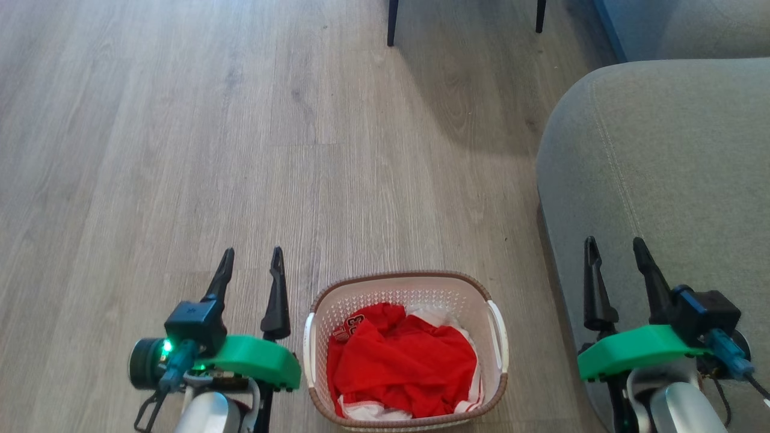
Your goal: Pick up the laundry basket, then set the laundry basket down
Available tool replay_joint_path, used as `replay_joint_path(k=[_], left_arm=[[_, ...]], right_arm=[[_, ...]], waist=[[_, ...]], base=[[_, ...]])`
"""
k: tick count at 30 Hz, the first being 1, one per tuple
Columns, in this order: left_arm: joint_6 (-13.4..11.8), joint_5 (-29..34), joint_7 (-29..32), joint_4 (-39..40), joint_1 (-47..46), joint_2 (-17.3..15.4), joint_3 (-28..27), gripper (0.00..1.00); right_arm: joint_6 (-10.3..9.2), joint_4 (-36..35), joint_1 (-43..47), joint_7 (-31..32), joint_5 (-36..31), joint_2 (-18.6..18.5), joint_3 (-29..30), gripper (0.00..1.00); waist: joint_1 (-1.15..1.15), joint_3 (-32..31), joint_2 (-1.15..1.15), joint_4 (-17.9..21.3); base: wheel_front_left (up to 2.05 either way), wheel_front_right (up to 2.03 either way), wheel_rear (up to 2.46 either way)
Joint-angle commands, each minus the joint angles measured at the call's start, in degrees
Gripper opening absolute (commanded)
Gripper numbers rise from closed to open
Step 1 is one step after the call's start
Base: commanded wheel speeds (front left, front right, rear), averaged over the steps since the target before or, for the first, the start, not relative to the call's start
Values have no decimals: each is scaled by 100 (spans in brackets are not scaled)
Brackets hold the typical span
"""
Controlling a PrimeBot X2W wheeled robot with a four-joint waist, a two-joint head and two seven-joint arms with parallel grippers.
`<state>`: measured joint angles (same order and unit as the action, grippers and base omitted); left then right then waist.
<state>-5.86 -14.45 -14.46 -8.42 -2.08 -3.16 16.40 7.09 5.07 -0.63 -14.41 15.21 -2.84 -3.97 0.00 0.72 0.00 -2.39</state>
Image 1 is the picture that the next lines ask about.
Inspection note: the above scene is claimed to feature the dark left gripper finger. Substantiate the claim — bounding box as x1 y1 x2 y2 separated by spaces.
202 248 234 301
261 248 291 340

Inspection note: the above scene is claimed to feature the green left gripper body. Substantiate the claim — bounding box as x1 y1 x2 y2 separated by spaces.
192 336 301 392

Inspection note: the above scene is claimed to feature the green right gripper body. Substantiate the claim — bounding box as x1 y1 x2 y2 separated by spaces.
577 326 710 382

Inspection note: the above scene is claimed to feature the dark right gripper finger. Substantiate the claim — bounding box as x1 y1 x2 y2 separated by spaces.
584 236 619 333
633 237 673 325

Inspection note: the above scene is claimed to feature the white perforated laundry basket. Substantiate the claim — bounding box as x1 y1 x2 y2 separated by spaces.
303 271 510 431

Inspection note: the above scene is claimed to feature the grey fabric sofa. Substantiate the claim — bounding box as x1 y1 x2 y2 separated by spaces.
535 58 770 433

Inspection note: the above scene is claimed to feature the red jersey garment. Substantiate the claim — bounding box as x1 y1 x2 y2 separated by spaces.
327 302 479 419

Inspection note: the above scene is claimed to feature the grey blue-edged sofa section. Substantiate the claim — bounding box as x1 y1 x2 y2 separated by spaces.
593 0 770 63

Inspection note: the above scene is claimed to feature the teal plug left camera cable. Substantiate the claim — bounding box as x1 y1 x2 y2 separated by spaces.
134 340 198 433

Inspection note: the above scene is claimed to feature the teal plug camera cable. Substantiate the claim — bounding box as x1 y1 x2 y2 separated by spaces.
706 329 770 402
134 340 198 433

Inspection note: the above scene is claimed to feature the teal plug right camera cable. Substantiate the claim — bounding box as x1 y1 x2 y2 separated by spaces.
706 329 770 402

